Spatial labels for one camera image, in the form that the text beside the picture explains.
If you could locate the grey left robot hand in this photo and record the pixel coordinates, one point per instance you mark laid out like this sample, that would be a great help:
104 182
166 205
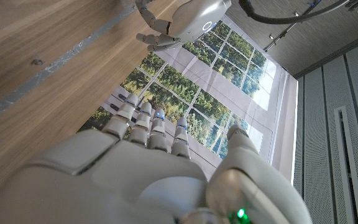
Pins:
194 18

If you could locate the printed forest window backdrop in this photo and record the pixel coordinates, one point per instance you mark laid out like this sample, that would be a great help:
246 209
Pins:
213 87

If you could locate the grey tape outline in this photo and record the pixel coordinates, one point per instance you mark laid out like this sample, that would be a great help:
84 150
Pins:
42 74

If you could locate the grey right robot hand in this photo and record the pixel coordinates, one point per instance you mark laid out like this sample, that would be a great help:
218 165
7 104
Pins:
120 186

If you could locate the blue tape piece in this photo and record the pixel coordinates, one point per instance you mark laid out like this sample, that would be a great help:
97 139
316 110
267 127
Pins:
314 3

